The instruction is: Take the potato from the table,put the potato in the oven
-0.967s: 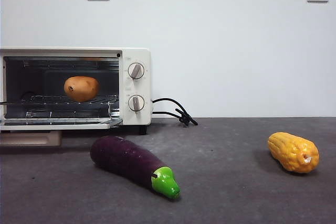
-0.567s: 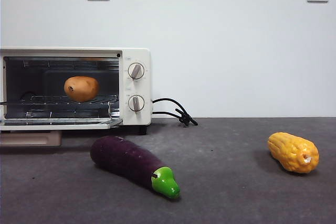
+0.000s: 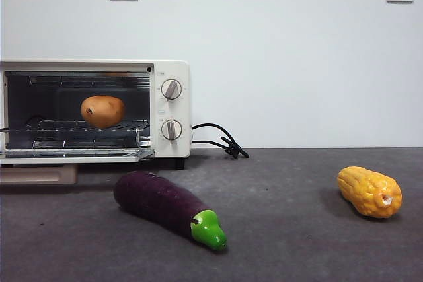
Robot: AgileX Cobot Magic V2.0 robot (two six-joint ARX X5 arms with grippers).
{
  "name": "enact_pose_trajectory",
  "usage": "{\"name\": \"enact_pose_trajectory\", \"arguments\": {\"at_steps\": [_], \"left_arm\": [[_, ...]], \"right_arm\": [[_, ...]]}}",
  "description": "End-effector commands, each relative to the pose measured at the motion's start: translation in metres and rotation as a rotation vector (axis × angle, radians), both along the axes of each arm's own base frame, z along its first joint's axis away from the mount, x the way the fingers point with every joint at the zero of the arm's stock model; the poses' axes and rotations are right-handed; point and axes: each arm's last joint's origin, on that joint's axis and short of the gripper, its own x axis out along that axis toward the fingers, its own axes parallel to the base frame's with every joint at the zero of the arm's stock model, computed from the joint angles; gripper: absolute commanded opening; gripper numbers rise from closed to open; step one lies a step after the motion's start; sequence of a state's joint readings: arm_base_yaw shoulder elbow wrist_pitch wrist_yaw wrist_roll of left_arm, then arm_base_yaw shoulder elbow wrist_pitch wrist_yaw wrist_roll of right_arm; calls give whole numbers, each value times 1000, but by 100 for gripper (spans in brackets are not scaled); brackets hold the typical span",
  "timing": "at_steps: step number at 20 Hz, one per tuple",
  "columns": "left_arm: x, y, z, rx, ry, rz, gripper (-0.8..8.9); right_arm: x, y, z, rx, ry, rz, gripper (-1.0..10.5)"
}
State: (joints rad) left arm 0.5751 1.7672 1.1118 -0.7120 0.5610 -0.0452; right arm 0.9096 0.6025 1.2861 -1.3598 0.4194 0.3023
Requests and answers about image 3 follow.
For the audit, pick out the brown potato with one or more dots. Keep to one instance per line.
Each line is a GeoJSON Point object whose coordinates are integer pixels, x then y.
{"type": "Point", "coordinates": [102, 112]}

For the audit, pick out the beige oven knob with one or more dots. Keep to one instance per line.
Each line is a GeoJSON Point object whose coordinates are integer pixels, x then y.
{"type": "Point", "coordinates": [171, 89]}
{"type": "Point", "coordinates": [171, 130]}

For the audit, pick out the cream toaster oven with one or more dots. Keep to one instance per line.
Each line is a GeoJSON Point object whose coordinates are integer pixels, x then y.
{"type": "Point", "coordinates": [172, 110]}

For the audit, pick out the purple toy eggplant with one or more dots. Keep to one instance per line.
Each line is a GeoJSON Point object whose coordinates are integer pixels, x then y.
{"type": "Point", "coordinates": [155, 197]}

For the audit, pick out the yellow toy corn cob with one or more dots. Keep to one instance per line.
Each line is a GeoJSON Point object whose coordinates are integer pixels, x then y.
{"type": "Point", "coordinates": [363, 193]}

